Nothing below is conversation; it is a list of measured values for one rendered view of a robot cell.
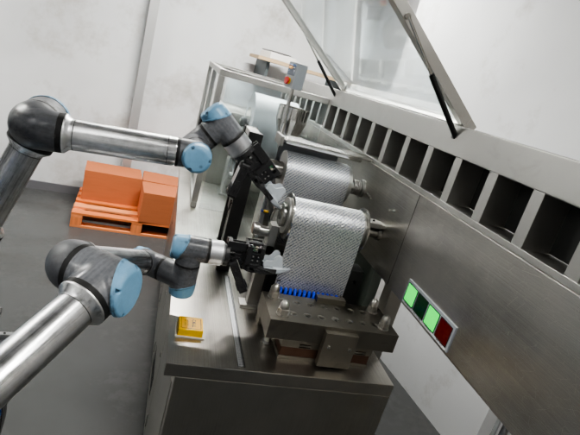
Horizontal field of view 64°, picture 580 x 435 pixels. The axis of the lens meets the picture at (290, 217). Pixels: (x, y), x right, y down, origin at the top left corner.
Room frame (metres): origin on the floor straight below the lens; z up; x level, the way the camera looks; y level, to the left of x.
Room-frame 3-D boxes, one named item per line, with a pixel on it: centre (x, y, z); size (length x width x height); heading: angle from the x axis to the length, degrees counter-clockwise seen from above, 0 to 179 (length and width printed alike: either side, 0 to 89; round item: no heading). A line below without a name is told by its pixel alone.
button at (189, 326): (1.18, 0.19, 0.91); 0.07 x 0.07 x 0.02; 17
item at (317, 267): (1.38, -0.12, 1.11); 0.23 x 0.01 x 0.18; 107
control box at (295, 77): (1.94, 0.14, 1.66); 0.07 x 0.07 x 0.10; 34
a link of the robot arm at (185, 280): (1.27, 0.27, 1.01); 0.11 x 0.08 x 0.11; 75
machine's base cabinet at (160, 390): (2.32, 0.23, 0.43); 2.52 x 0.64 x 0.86; 17
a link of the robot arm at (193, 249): (1.27, 0.26, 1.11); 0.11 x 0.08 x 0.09; 107
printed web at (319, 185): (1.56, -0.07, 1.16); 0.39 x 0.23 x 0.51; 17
